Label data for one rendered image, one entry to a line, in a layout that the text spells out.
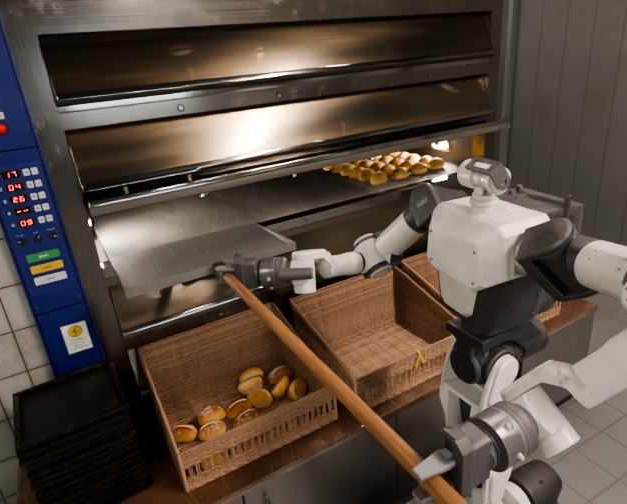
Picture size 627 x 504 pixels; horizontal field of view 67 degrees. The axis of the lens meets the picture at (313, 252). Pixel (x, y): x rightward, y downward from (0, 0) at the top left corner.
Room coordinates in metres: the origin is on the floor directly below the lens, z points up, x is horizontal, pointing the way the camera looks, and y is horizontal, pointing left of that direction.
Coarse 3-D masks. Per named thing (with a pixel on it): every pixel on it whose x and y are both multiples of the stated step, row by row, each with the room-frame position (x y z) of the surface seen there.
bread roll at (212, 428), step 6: (216, 420) 1.29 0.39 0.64; (204, 426) 1.26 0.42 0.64; (210, 426) 1.26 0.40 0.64; (216, 426) 1.26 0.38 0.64; (222, 426) 1.27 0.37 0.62; (198, 432) 1.26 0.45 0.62; (204, 432) 1.25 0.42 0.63; (210, 432) 1.25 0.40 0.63; (216, 432) 1.25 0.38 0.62; (222, 432) 1.26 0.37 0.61; (204, 438) 1.24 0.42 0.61; (210, 438) 1.24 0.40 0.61
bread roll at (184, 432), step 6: (174, 426) 1.28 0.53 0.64; (180, 426) 1.27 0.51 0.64; (186, 426) 1.27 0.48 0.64; (192, 426) 1.28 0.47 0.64; (174, 432) 1.26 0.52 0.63; (180, 432) 1.25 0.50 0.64; (186, 432) 1.25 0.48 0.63; (192, 432) 1.26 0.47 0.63; (174, 438) 1.25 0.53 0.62; (180, 438) 1.24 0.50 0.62; (186, 438) 1.24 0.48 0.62; (192, 438) 1.25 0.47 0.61
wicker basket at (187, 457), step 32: (224, 320) 1.61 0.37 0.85; (256, 320) 1.66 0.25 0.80; (160, 352) 1.48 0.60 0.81; (192, 352) 1.53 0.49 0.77; (224, 352) 1.57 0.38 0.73; (256, 352) 1.62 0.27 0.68; (288, 352) 1.61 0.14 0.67; (192, 384) 1.48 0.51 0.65; (320, 384) 1.39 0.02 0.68; (160, 416) 1.24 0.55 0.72; (288, 416) 1.34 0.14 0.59; (320, 416) 1.28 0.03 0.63; (192, 448) 1.07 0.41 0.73; (224, 448) 1.12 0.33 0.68; (256, 448) 1.16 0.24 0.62; (192, 480) 1.06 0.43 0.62
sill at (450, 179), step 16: (448, 176) 2.22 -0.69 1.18; (384, 192) 2.04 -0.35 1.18; (400, 192) 2.05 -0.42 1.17; (320, 208) 1.89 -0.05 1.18; (336, 208) 1.89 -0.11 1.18; (352, 208) 1.92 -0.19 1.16; (272, 224) 1.75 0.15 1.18; (288, 224) 1.78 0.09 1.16; (304, 224) 1.81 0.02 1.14; (112, 272) 1.46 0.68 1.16
